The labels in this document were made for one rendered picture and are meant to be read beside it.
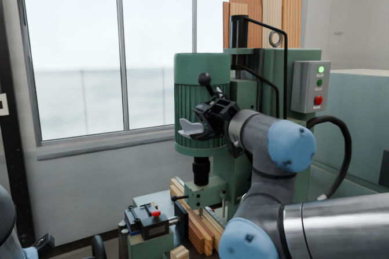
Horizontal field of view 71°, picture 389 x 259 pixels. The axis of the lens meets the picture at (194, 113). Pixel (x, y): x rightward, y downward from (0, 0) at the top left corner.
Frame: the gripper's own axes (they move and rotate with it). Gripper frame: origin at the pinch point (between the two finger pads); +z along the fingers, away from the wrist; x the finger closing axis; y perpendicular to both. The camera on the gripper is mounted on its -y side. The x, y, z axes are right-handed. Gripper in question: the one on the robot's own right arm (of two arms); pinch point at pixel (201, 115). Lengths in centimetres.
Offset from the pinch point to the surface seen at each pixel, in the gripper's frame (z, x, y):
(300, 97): -2.4, -29.2, -17.2
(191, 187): 11.6, 13.3, -23.8
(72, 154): 141, 55, -28
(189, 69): 6.8, -6.7, 9.7
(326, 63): -4.8, -41.2, -12.8
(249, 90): 5.3, -19.1, -7.4
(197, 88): 5.7, -5.1, 4.3
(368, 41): 104, -209, -112
